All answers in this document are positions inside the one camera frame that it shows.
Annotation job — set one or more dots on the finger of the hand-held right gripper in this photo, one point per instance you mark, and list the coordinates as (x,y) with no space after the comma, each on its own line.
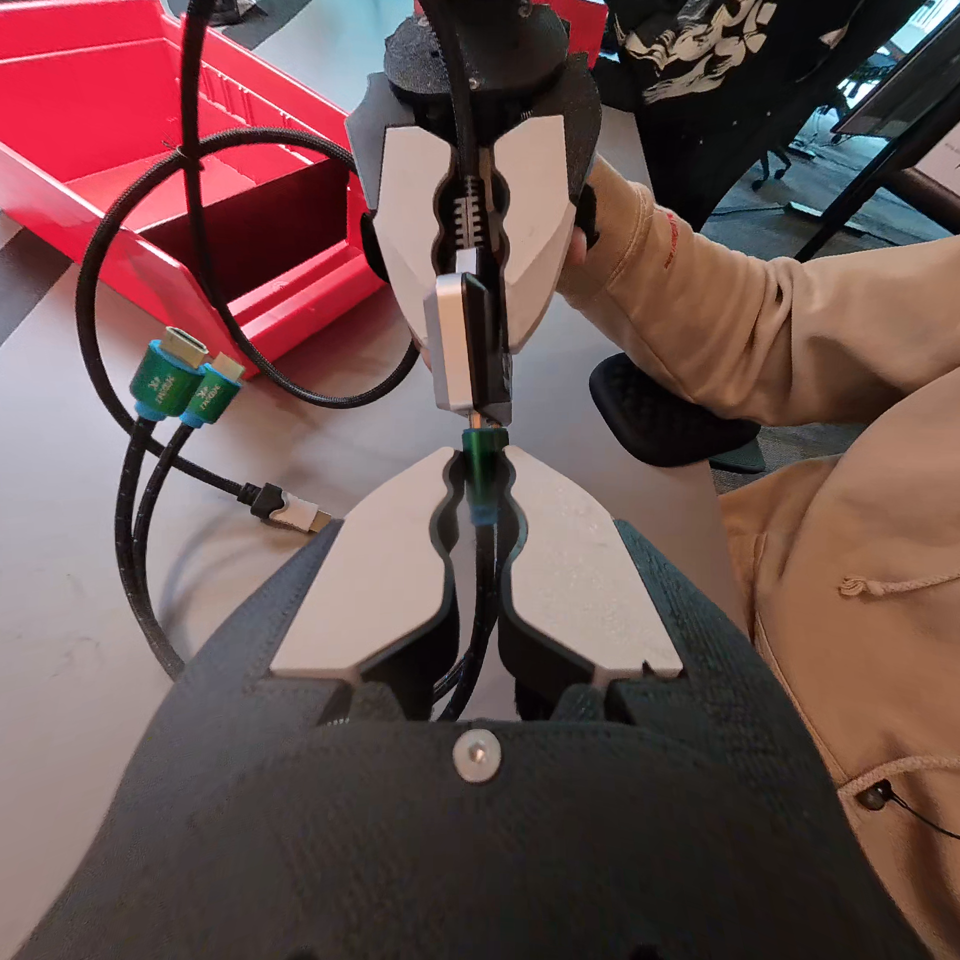
(536,225)
(409,210)

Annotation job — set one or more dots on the black textured chair armrest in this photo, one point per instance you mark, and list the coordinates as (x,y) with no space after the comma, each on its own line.
(660,420)

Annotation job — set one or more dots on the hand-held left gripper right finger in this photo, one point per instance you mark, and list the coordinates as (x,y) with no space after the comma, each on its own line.
(592,585)

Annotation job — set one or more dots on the person's beige hoodie torso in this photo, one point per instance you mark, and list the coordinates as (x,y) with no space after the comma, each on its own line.
(862,675)

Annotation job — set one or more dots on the black office chair base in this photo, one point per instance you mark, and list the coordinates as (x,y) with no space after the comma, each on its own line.
(772,161)

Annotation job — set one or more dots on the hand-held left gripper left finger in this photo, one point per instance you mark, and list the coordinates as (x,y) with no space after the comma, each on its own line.
(360,577)

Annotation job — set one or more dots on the red plastic bin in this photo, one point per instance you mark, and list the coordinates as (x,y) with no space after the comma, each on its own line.
(596,26)
(90,97)

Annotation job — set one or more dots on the person's right hand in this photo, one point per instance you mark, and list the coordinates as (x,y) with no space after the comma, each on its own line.
(581,259)

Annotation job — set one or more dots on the silver black HDMI hub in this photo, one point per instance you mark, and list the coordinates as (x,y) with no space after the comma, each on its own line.
(450,337)

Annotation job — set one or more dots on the black metal stand leg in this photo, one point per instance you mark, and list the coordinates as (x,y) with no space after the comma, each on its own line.
(862,199)

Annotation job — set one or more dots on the black printed jacket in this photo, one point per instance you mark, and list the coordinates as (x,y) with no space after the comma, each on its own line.
(675,135)

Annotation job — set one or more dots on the person's right forearm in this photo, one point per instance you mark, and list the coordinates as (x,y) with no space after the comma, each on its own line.
(750,322)

